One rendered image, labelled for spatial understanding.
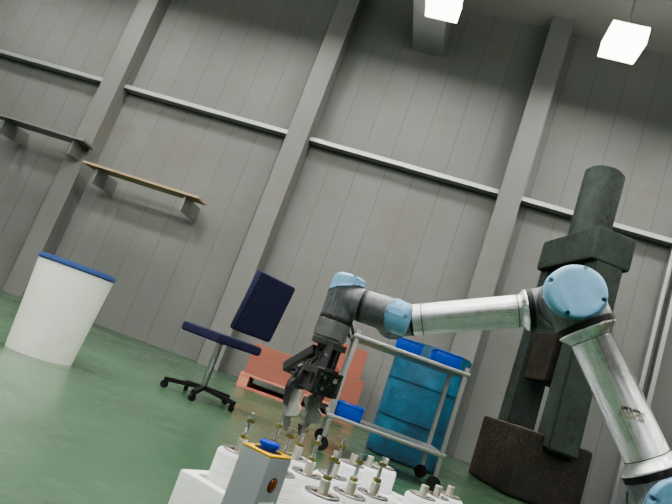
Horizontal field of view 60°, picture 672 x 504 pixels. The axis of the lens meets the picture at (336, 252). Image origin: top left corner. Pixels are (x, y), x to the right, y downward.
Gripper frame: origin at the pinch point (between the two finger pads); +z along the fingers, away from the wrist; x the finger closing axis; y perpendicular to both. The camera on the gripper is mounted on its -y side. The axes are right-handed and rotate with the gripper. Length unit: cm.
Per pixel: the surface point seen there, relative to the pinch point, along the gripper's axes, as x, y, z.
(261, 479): -14.7, 18.7, 7.9
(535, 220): 525, -403, -295
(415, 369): 253, -243, -38
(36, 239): 20, -823, -49
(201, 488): -11.8, -7.3, 18.4
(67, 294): -9, -255, -4
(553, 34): 467, -415, -557
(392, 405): 250, -253, -5
